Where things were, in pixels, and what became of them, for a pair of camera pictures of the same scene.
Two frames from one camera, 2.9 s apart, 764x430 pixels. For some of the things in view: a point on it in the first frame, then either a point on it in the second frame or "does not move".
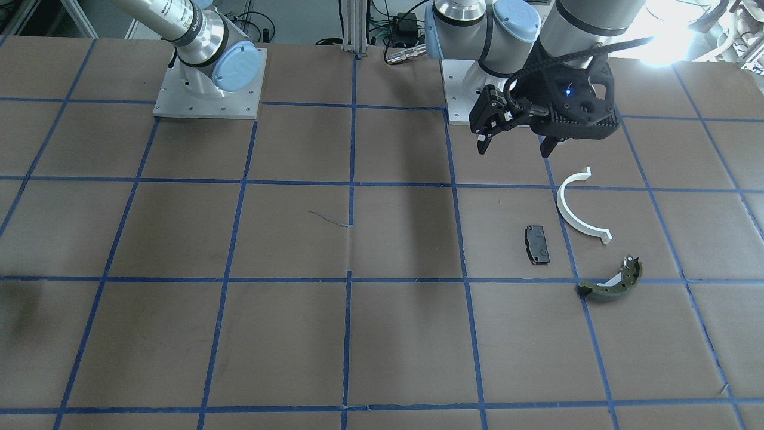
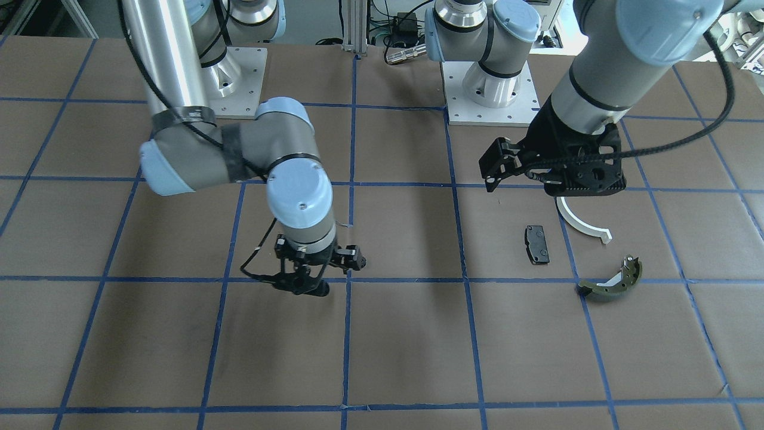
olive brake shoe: (618, 283) does not move
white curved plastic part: (604, 235) does not move
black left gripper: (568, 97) to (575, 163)
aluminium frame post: (355, 26) does not move
